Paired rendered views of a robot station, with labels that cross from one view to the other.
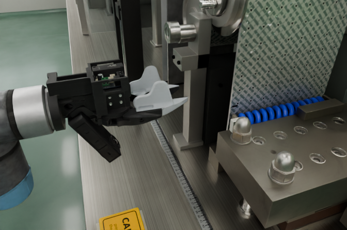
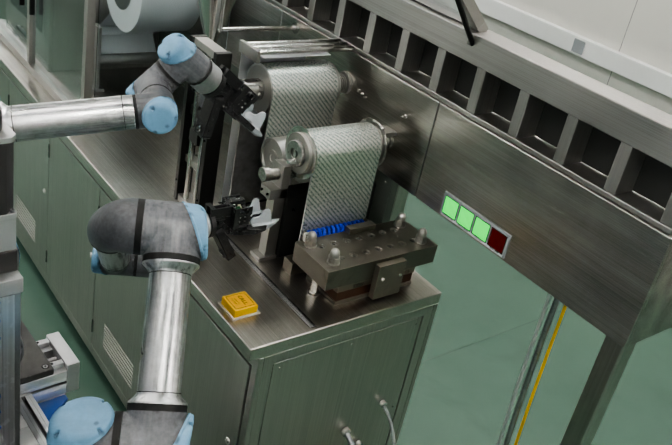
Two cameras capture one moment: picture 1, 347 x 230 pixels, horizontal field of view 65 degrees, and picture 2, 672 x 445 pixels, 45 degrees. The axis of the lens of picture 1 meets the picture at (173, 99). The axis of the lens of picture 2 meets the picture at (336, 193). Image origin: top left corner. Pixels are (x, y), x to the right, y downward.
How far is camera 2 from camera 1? 1.72 m
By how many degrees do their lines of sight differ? 20
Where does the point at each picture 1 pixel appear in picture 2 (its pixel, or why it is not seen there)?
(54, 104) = (214, 221)
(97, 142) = (226, 245)
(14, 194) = not seen: hidden behind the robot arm
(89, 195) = (203, 289)
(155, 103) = (262, 221)
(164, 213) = (260, 296)
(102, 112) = (236, 226)
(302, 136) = (347, 243)
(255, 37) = (319, 182)
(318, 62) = (359, 195)
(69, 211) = not seen: hidden behind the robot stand
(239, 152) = (310, 252)
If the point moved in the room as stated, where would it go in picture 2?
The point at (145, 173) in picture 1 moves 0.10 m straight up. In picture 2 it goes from (237, 276) to (242, 246)
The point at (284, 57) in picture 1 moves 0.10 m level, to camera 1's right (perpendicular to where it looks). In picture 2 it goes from (337, 193) to (370, 193)
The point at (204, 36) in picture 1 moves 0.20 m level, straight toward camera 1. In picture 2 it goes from (286, 177) to (295, 213)
